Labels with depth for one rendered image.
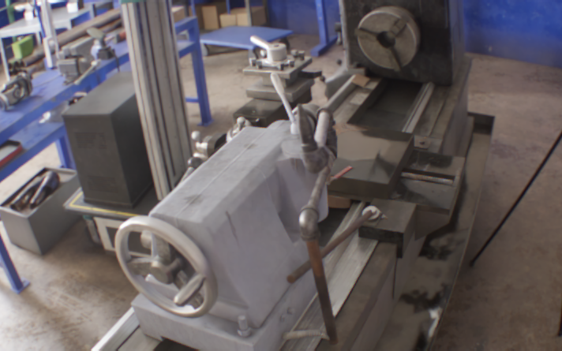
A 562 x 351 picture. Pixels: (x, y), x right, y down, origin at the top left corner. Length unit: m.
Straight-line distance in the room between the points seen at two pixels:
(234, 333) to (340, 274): 0.37
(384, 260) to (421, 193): 0.26
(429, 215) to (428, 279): 0.50
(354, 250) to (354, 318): 0.24
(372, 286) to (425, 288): 0.65
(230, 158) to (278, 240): 0.19
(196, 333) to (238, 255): 0.19
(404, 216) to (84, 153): 1.73
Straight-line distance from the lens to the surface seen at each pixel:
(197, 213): 1.02
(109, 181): 2.72
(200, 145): 1.91
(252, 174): 1.11
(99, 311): 2.69
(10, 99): 3.07
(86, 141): 2.69
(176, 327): 1.15
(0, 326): 2.87
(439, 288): 1.94
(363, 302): 1.27
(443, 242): 2.15
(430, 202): 1.52
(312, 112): 1.43
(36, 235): 3.18
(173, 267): 1.00
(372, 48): 2.21
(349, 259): 1.38
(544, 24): 5.65
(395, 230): 1.41
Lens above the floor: 1.71
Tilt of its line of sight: 30 degrees down
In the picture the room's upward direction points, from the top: 7 degrees counter-clockwise
